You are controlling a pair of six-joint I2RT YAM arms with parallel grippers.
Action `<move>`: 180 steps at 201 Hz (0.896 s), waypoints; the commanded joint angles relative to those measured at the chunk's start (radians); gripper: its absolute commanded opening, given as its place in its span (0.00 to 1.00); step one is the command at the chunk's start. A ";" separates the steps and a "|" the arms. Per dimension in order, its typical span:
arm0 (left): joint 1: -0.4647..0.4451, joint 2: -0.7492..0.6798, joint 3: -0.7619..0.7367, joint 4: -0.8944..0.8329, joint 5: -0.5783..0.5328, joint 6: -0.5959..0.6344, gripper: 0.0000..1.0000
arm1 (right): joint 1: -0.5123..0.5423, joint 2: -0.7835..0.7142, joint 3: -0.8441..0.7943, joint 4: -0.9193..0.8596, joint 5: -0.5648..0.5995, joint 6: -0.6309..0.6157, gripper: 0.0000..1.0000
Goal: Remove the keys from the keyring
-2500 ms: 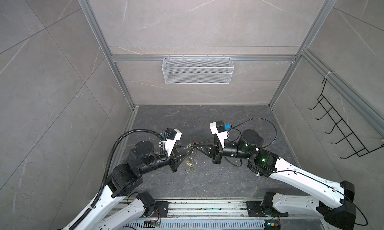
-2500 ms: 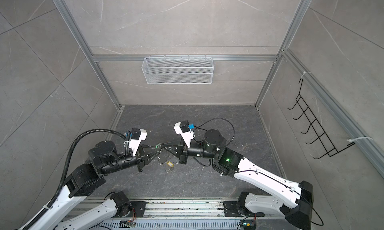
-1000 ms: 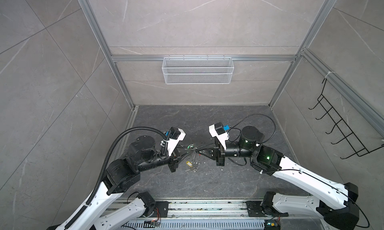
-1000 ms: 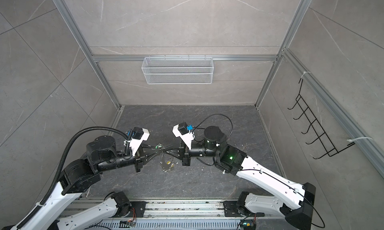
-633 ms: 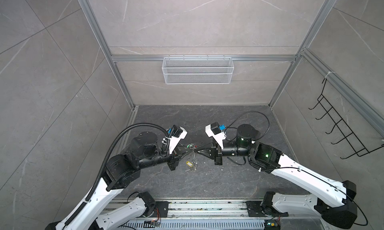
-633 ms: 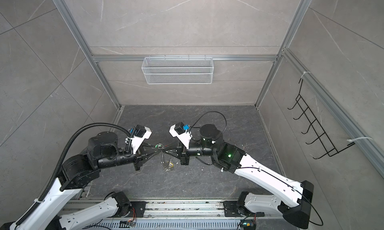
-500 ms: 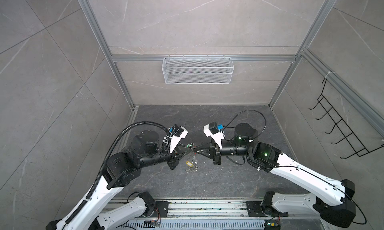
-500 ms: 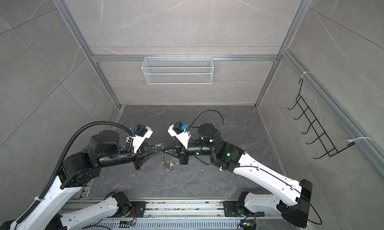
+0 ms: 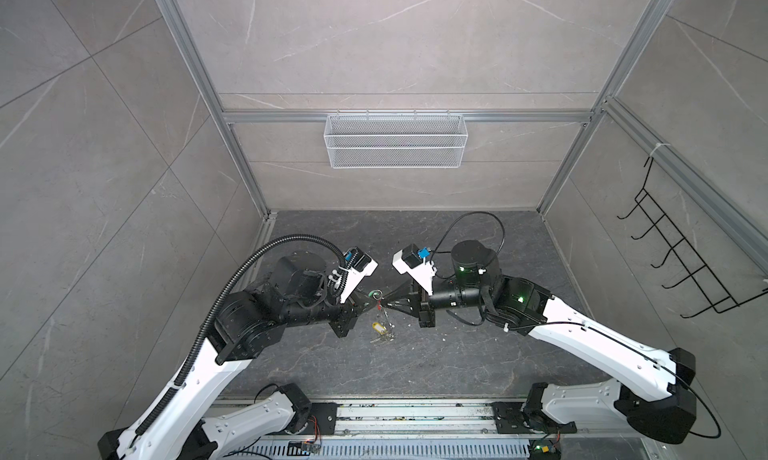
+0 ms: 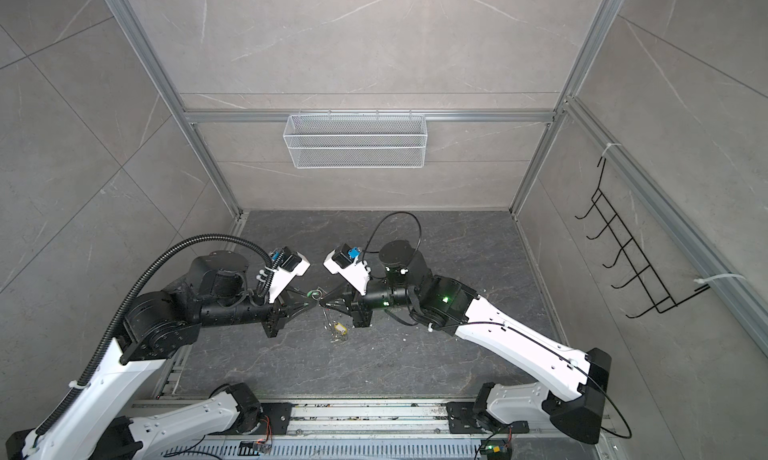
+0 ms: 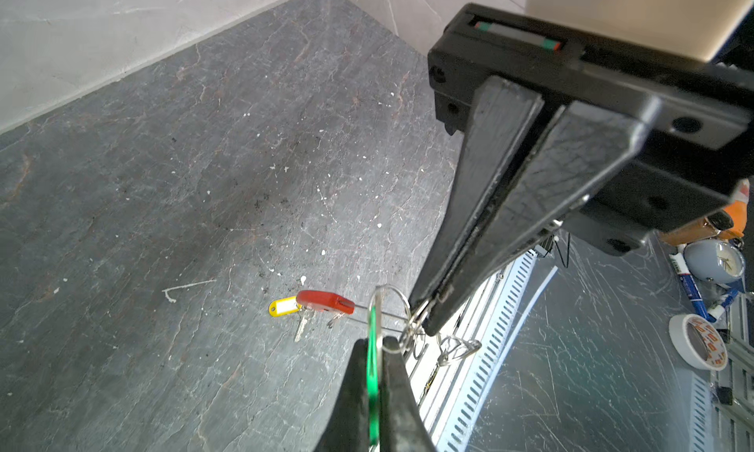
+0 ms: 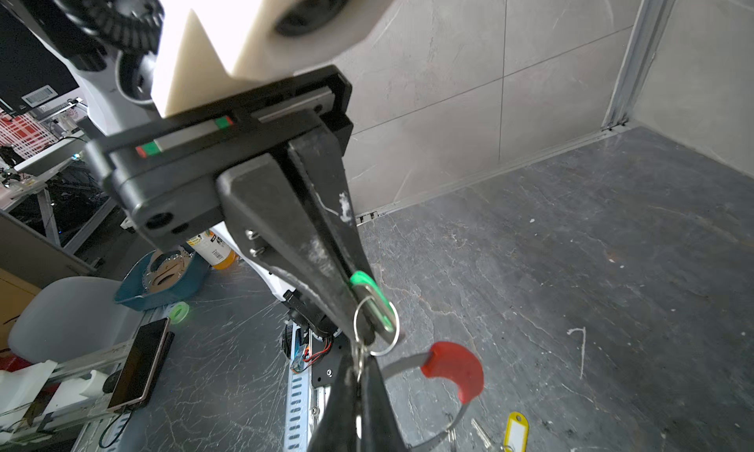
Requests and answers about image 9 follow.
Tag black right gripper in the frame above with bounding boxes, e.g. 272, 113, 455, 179
380, 278, 490, 329

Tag yellow capped key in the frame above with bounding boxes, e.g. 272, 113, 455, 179
372, 322, 389, 343

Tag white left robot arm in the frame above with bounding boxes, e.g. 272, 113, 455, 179
98, 247, 377, 459

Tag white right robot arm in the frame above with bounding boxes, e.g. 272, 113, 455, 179
381, 240, 697, 445

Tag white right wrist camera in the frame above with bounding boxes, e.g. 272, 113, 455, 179
392, 244, 437, 295

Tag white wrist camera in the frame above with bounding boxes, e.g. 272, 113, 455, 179
330, 247, 378, 304
392, 244, 437, 295

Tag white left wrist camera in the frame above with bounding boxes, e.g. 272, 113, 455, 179
330, 247, 378, 304

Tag black right camera cable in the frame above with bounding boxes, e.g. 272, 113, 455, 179
431, 210, 506, 269

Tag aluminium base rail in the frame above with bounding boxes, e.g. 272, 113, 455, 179
173, 398, 601, 460

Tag white wire mesh basket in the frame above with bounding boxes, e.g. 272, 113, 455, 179
323, 114, 469, 169

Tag black corrugated cable conduit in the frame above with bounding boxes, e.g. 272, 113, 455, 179
133, 234, 349, 437

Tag black wire hook rack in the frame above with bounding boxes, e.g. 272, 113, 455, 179
616, 156, 767, 319

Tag aluminium frame profiles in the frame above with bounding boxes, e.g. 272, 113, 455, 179
143, 0, 768, 395

